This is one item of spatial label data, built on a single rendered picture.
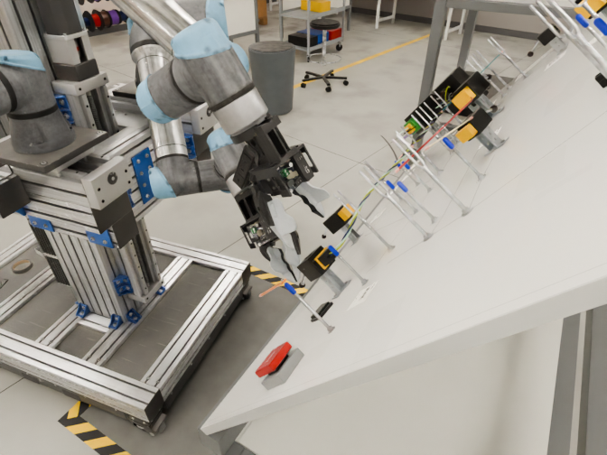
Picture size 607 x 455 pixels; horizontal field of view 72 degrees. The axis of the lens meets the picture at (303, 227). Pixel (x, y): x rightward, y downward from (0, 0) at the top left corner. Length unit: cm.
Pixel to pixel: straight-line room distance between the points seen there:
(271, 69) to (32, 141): 318
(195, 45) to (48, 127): 70
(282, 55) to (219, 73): 358
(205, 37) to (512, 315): 50
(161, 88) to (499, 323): 55
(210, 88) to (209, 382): 156
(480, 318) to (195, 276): 189
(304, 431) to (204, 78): 70
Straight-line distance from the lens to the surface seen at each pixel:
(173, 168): 99
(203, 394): 198
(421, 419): 100
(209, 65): 62
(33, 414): 219
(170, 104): 69
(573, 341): 127
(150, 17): 84
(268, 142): 62
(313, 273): 78
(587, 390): 92
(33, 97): 124
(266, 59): 420
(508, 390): 110
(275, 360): 64
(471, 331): 36
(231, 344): 211
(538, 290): 34
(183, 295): 208
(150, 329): 198
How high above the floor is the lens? 165
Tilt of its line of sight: 37 degrees down
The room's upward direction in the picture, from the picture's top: straight up
